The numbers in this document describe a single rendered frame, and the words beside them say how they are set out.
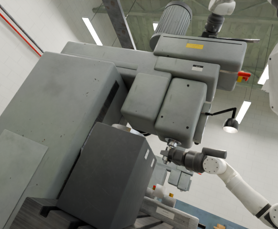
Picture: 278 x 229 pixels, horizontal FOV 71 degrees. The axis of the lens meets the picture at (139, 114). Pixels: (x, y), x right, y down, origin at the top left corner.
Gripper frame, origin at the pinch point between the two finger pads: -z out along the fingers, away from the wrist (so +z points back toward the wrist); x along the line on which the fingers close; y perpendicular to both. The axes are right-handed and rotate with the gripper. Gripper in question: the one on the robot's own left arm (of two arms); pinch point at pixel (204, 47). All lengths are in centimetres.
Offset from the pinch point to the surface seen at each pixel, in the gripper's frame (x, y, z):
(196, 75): 0.2, -31.1, -4.1
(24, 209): -24, -115, 0
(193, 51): -5.5, -19.0, 2.9
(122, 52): -45.1, -18.7, -10.3
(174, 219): 12, -81, -50
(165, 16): -30.3, 11.9, 8.6
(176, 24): -21.0, 5.9, 6.9
